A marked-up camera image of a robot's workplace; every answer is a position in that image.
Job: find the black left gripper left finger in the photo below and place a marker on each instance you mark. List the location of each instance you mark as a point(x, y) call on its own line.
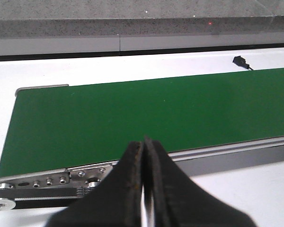
point(115, 202)

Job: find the green conveyor belt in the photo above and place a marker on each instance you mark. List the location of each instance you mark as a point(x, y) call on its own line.
point(60, 127)

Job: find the silver conveyor drive pulley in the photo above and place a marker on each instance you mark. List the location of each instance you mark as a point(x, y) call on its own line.
point(6, 203)

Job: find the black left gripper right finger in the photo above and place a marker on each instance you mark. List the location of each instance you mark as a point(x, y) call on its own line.
point(172, 199)

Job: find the grey stone countertop slab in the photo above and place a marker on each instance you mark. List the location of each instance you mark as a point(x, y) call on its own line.
point(70, 26)

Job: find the black sensor with cable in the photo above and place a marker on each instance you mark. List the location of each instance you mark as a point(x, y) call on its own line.
point(241, 62)

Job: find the black timing drive belt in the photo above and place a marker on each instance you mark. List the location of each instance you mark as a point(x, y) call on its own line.
point(45, 198)

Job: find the aluminium conveyor side rail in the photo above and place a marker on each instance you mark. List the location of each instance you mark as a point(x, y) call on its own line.
point(198, 161)

